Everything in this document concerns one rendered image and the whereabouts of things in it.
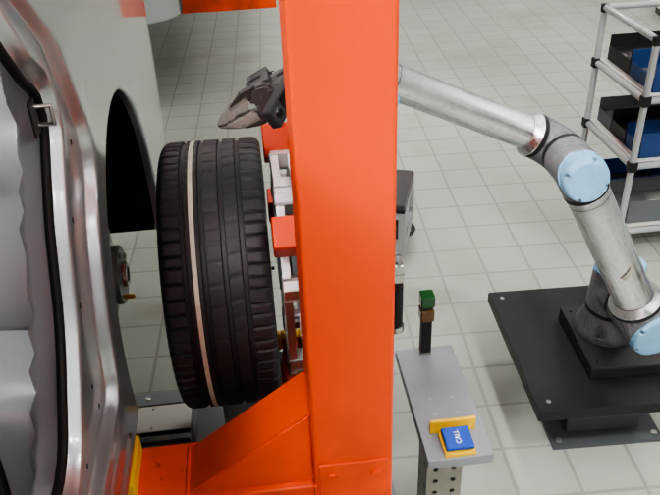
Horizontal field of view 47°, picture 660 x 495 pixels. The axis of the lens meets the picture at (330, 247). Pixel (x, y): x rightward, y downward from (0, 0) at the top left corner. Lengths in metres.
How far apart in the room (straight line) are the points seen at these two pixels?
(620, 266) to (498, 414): 0.84
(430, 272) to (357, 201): 2.21
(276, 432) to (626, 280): 1.09
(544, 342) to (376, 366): 1.25
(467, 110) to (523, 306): 1.03
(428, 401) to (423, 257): 1.46
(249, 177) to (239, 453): 0.58
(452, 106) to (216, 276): 0.71
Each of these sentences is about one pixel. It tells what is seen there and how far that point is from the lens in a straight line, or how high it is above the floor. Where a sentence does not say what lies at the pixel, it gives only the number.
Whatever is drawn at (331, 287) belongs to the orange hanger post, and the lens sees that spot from 1.29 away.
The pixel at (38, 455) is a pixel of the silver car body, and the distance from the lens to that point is 1.40.
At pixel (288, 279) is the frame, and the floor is 0.98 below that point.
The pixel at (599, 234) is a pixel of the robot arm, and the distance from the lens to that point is 2.06.
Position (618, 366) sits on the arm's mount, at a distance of 2.50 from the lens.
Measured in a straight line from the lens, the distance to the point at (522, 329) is 2.64.
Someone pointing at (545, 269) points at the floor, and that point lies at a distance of 3.49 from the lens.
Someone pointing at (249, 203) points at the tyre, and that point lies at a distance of 1.64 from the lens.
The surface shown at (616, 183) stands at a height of 0.25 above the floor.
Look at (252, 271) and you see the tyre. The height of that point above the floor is 1.03.
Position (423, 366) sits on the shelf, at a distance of 2.23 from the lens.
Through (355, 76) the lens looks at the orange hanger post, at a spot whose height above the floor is 1.54.
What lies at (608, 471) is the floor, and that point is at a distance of 2.66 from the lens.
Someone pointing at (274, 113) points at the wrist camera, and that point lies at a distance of 1.59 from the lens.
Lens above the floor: 1.93
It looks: 33 degrees down
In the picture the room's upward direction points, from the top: 2 degrees counter-clockwise
